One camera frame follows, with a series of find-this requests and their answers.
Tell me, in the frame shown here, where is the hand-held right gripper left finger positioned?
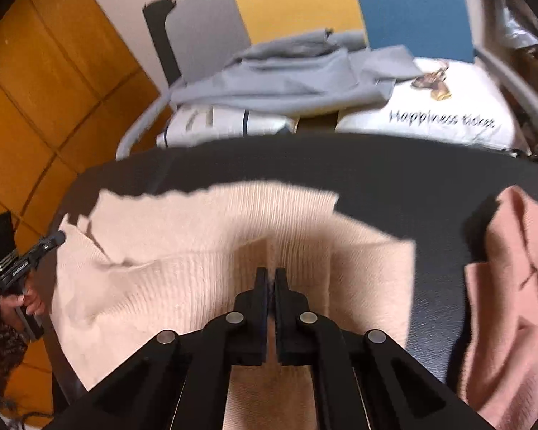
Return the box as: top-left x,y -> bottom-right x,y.
49,267 -> 270,430

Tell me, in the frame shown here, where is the person's left forearm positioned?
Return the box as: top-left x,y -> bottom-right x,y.
0,298 -> 30,413

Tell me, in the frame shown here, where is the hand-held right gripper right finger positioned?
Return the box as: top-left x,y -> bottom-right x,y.
274,267 -> 489,430

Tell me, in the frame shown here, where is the person's left hand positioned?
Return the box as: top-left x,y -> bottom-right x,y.
0,287 -> 46,319

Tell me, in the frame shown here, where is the white printed cushion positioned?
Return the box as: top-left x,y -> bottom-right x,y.
336,56 -> 527,153

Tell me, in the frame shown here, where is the pink knit sweater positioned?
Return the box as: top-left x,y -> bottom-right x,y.
461,186 -> 538,430

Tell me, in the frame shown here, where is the white cushion with blue stripe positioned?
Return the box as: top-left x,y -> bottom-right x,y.
156,104 -> 296,148

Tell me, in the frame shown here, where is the grey yellow blue chair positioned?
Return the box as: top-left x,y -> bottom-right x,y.
115,0 -> 538,162

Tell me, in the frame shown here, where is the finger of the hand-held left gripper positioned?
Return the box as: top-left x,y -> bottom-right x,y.
31,230 -> 66,256

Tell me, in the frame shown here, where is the grey garment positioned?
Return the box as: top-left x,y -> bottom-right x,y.
170,29 -> 424,115

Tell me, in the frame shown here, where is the cream knit sweater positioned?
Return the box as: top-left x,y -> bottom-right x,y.
49,179 -> 417,430

